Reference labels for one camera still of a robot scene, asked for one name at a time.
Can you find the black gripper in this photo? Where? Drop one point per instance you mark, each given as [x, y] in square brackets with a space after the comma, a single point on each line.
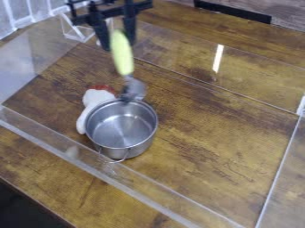
[129, 10]

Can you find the green handled metal spoon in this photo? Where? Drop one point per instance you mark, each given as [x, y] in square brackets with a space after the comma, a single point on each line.
[135, 88]

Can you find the stainless steel pot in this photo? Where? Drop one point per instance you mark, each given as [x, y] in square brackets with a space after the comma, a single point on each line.
[121, 128]

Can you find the black bar on table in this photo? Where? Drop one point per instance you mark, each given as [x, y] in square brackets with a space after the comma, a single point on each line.
[233, 11]

